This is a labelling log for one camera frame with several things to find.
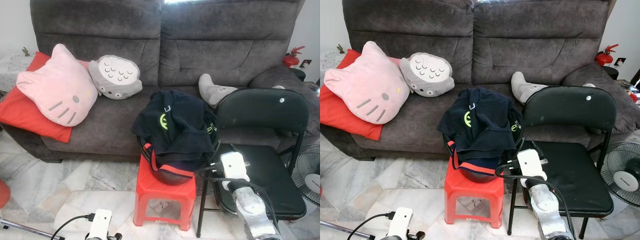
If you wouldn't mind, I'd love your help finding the black shirt with green logo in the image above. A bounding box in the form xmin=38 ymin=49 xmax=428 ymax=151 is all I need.
xmin=437 ymin=87 xmax=523 ymax=171
xmin=131 ymin=90 xmax=217 ymax=173

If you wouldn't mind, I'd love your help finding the black laundry basket red trim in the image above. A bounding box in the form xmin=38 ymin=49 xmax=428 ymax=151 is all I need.
xmin=136 ymin=102 xmax=222 ymax=187
xmin=444 ymin=100 xmax=525 ymax=183

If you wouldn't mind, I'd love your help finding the red plastic stool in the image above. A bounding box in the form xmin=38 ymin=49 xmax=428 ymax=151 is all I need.
xmin=444 ymin=152 xmax=505 ymax=229
xmin=133 ymin=155 xmax=197 ymax=232

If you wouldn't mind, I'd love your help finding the silver metal pole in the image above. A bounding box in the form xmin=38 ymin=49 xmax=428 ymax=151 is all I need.
xmin=320 ymin=220 xmax=376 ymax=240
xmin=0 ymin=218 xmax=51 ymax=239

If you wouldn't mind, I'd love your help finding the black folding chair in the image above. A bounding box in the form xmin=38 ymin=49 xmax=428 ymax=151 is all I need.
xmin=196 ymin=88 xmax=310 ymax=238
xmin=507 ymin=86 xmax=617 ymax=240

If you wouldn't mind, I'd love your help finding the grey plush toy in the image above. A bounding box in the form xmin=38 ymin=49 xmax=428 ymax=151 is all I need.
xmin=198 ymin=73 xmax=239 ymax=107
xmin=511 ymin=71 xmax=549 ymax=105

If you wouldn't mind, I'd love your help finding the black floor fan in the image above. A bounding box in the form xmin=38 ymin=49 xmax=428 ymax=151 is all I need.
xmin=600 ymin=141 xmax=640 ymax=208
xmin=291 ymin=144 xmax=321 ymax=207

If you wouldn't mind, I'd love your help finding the grey and white owl cushion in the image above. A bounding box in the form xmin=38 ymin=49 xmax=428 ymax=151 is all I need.
xmin=399 ymin=52 xmax=455 ymax=97
xmin=88 ymin=55 xmax=143 ymax=101

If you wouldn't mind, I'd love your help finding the red fire extinguisher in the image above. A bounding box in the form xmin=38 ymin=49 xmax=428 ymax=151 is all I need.
xmin=283 ymin=45 xmax=306 ymax=69
xmin=595 ymin=43 xmax=620 ymax=67

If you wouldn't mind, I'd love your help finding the red square cushion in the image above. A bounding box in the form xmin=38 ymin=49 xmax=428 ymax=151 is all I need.
xmin=0 ymin=51 xmax=76 ymax=143
xmin=320 ymin=49 xmax=383 ymax=141

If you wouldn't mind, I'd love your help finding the grey fabric sofa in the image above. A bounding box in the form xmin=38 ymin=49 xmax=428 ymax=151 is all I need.
xmin=30 ymin=0 xmax=321 ymax=163
xmin=341 ymin=0 xmax=640 ymax=161

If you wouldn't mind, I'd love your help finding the side table with lace cloth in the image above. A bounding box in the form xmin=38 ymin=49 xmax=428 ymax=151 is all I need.
xmin=320 ymin=50 xmax=351 ymax=76
xmin=0 ymin=52 xmax=38 ymax=93

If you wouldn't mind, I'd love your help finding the pink cat face cushion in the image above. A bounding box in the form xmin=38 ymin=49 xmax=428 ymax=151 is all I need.
xmin=324 ymin=41 xmax=412 ymax=125
xmin=16 ymin=43 xmax=99 ymax=127

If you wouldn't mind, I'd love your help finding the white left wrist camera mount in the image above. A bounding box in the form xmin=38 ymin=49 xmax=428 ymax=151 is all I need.
xmin=387 ymin=207 xmax=414 ymax=240
xmin=87 ymin=209 xmax=113 ymax=240

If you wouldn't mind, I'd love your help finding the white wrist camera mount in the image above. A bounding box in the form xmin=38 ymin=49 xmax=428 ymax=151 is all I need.
xmin=87 ymin=209 xmax=113 ymax=240
xmin=220 ymin=151 xmax=251 ymax=183
xmin=516 ymin=149 xmax=546 ymax=181
xmin=387 ymin=207 xmax=414 ymax=240

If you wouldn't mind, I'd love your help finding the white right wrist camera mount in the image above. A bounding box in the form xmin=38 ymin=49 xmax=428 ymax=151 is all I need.
xmin=220 ymin=151 xmax=251 ymax=183
xmin=516 ymin=149 xmax=546 ymax=181

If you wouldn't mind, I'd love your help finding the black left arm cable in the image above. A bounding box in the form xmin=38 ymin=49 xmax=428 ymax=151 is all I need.
xmin=50 ymin=213 xmax=97 ymax=240
xmin=346 ymin=212 xmax=397 ymax=240

